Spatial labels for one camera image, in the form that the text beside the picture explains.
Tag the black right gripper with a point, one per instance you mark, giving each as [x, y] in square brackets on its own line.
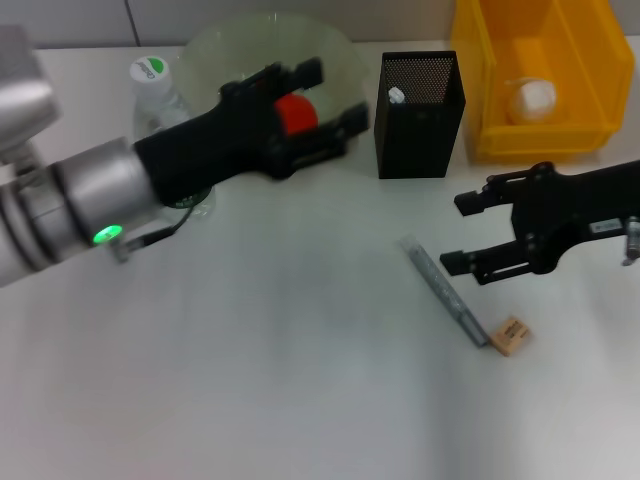
[565, 210]

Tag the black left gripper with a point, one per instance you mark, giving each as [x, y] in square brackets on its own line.
[210, 150]

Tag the mint green pen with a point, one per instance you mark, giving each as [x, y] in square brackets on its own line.
[396, 95]

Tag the white paper ball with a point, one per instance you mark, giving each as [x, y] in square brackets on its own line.
[532, 100]

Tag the clear water bottle green label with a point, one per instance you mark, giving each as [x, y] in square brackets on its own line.
[150, 75]

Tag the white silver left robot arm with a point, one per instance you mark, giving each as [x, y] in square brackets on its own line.
[100, 180]

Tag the grey silver marker pen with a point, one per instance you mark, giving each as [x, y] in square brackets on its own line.
[445, 292]

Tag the translucent green wavy fruit bowl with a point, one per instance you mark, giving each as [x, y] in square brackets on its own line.
[240, 45]

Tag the black mesh pen holder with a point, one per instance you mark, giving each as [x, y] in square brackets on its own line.
[415, 145]

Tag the tan eraser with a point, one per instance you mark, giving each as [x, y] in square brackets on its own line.
[510, 336]

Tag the yellow plastic storage bin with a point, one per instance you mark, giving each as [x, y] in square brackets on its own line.
[540, 135]

